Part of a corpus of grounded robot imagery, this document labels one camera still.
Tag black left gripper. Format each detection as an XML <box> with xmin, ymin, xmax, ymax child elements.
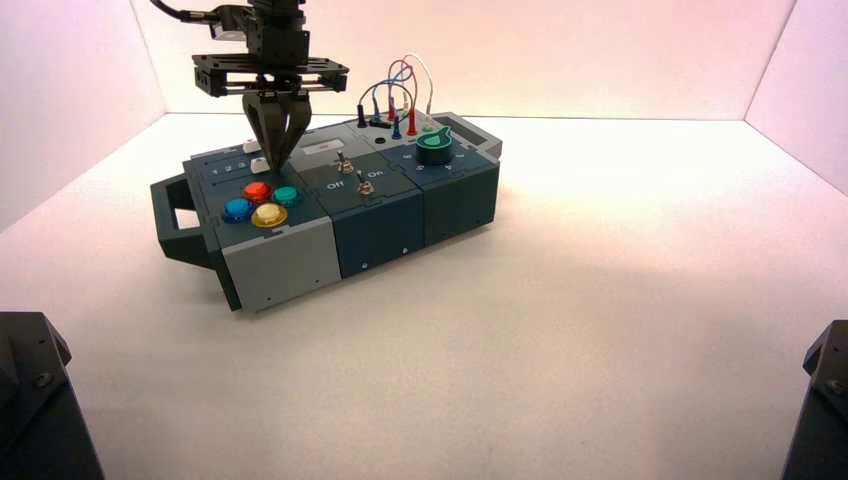
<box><xmin>192</xmin><ymin>14</ymin><xmax>350</xmax><ymax>172</ymax></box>

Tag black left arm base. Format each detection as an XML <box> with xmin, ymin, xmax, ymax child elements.
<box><xmin>0</xmin><ymin>311</ymin><xmax>106</xmax><ymax>480</ymax></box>

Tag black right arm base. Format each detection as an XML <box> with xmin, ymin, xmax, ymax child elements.
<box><xmin>781</xmin><ymin>319</ymin><xmax>848</xmax><ymax>480</ymax></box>

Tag teal push button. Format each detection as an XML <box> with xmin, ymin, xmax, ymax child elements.
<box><xmin>271</xmin><ymin>184</ymin><xmax>304</xmax><ymax>209</ymax></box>

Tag red push button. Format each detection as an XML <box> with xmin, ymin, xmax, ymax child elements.
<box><xmin>241</xmin><ymin>181</ymin><xmax>273</xmax><ymax>207</ymax></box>

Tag yellow push button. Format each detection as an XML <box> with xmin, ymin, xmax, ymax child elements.
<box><xmin>250</xmin><ymin>202</ymin><xmax>289</xmax><ymax>230</ymax></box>

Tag blue push button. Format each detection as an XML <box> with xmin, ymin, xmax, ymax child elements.
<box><xmin>221</xmin><ymin>198</ymin><xmax>256</xmax><ymax>225</ymax></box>

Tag blue grey control box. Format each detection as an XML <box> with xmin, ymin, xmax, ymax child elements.
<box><xmin>150</xmin><ymin>111</ymin><xmax>503</xmax><ymax>314</ymax></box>

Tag green rotary knob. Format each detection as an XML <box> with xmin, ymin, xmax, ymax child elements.
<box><xmin>415</xmin><ymin>125</ymin><xmax>455</xmax><ymax>167</ymax></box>

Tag black jumper cable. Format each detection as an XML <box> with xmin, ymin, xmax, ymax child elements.
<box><xmin>356</xmin><ymin>79</ymin><xmax>399</xmax><ymax>130</ymax></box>

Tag blue jumper cable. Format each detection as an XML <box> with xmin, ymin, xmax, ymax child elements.
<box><xmin>370</xmin><ymin>72</ymin><xmax>412</xmax><ymax>140</ymax></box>

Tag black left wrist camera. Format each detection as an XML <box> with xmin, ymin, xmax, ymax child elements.
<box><xmin>210</xmin><ymin>5</ymin><xmax>256</xmax><ymax>42</ymax></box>

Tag red jumper cable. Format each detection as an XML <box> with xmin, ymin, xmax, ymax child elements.
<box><xmin>386</xmin><ymin>59</ymin><xmax>420</xmax><ymax>138</ymax></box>

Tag white jumper cable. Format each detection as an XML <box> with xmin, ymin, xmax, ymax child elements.
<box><xmin>400</xmin><ymin>52</ymin><xmax>437</xmax><ymax>130</ymax></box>

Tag black left camera cable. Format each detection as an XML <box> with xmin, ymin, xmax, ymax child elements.
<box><xmin>148</xmin><ymin>0</ymin><xmax>220</xmax><ymax>21</ymax></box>

